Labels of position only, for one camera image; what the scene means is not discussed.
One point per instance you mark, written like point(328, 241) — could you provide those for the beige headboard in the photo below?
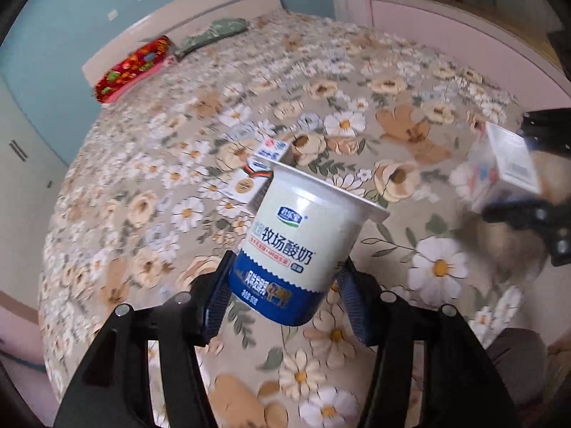
point(178, 20)

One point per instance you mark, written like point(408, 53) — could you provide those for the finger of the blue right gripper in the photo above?
point(521, 215)

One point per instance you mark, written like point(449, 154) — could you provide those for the green patterned pillow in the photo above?
point(218, 30)

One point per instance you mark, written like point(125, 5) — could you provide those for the red patterned pillow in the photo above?
point(138, 65)

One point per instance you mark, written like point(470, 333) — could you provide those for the white milk carton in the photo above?
point(248, 181)

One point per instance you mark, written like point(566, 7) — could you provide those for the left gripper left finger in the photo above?
point(218, 297)

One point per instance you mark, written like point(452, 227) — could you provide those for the white wardrobe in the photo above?
point(31, 176)

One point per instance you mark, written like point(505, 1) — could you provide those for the floral bed cover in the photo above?
point(295, 144)

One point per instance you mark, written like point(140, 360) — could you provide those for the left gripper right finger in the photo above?
point(353, 286)

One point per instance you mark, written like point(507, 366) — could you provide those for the blue white yogurt cup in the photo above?
point(300, 237)

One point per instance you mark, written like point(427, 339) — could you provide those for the white medicine box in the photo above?
point(500, 169)

